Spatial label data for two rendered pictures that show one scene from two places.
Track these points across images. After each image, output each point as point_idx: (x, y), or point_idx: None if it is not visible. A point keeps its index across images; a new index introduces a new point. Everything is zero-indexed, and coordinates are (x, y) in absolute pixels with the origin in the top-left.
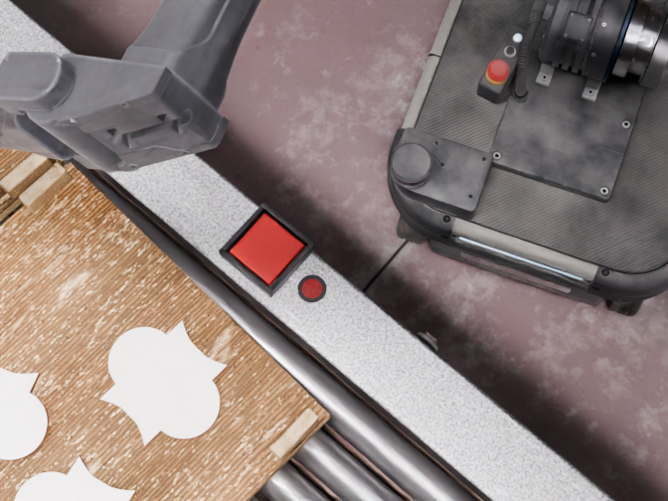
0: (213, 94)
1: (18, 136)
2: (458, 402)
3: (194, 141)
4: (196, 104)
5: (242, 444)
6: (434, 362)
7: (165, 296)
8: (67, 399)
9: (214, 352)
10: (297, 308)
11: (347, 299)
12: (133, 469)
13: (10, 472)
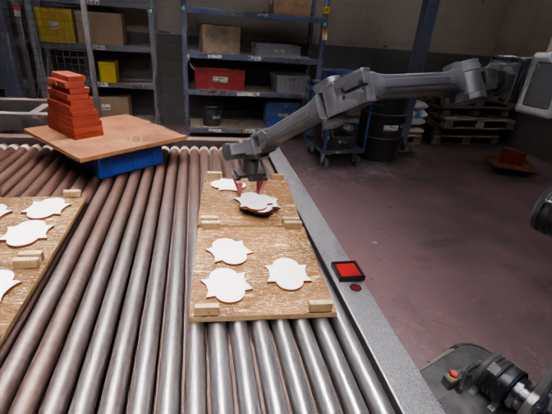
0: (376, 90)
1: (313, 104)
2: (391, 343)
3: (363, 97)
4: (370, 85)
5: (298, 301)
6: (388, 328)
7: (305, 259)
8: (255, 262)
9: (310, 278)
10: (346, 288)
11: (366, 296)
12: (257, 286)
13: (221, 265)
